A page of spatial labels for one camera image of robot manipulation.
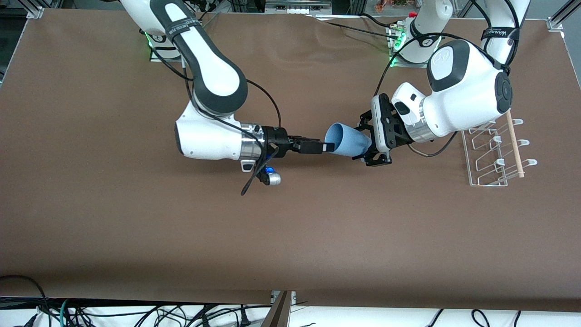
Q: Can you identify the small metal bracket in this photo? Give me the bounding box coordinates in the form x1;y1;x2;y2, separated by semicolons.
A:
271;291;297;306

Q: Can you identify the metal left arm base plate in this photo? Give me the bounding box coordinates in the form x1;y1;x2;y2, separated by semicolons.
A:
388;23;429;69

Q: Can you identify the teal cable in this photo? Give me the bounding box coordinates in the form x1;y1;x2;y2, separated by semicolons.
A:
58;297;76;327

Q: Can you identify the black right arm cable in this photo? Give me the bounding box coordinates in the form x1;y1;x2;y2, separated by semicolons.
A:
157;57;281;196

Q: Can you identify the grey metal box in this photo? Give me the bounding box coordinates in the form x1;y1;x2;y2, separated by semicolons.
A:
266;0;332;15

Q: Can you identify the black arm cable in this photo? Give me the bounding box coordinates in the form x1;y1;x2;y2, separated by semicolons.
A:
157;57;281;196
375;0;521;158

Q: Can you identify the light blue plastic cup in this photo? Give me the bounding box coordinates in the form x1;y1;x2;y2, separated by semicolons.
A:
324;123;374;158

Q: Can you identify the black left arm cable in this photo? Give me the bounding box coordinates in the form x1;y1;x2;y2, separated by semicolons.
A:
375;0;521;158

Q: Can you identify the brown table cover sheet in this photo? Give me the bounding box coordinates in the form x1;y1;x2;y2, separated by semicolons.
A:
0;8;581;313

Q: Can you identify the black looped floor cable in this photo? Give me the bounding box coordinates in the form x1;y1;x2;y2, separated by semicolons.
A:
0;274;51;327

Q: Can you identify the long black cable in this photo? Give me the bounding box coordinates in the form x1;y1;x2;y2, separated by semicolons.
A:
317;19;400;37

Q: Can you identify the aluminium frame profile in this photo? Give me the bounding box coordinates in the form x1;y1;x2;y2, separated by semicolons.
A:
547;0;581;31
25;0;45;20

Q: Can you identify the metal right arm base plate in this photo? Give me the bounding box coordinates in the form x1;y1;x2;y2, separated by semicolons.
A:
149;43;182;63

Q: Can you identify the short black cable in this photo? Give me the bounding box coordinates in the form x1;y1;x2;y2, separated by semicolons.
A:
361;13;402;29

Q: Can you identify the brown wooden beam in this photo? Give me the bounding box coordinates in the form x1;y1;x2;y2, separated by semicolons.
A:
261;291;292;327

